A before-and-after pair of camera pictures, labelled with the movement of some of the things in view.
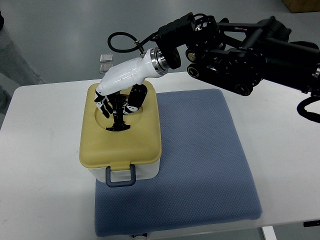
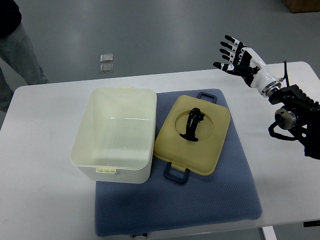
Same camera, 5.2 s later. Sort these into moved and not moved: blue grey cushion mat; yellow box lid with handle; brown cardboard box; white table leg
Moved: yellow box lid with handle
Not moved: brown cardboard box; white table leg; blue grey cushion mat
